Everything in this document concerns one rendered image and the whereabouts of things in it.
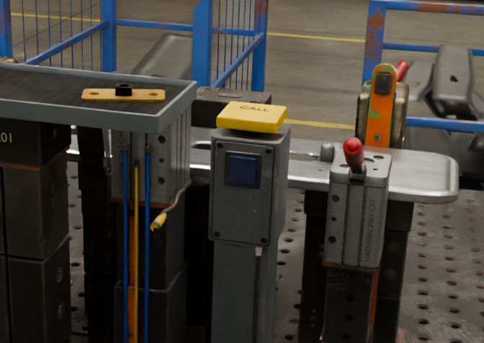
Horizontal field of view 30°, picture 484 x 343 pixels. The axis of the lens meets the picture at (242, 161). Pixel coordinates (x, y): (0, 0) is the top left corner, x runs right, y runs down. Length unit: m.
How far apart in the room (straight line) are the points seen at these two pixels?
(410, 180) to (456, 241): 0.60
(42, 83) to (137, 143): 0.15
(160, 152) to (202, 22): 2.02
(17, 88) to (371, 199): 0.41
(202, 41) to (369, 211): 2.09
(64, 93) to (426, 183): 0.50
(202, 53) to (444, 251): 1.57
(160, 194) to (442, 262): 0.74
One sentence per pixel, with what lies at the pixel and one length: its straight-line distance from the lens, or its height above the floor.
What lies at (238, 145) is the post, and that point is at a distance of 0.88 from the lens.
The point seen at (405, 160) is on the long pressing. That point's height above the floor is 1.00.
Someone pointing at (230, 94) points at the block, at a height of 1.03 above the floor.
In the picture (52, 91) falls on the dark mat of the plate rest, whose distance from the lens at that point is 0.96.
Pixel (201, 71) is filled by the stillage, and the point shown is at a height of 0.65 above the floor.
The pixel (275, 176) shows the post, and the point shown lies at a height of 1.11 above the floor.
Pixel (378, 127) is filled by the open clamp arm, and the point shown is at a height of 1.02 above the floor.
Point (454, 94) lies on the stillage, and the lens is 3.29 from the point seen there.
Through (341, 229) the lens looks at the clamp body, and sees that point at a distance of 1.07.
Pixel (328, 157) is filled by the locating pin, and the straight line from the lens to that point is 1.25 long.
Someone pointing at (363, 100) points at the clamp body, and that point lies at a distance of 1.36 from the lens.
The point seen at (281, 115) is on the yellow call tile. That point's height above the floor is 1.16.
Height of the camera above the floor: 1.42
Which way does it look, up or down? 20 degrees down
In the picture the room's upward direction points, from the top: 2 degrees clockwise
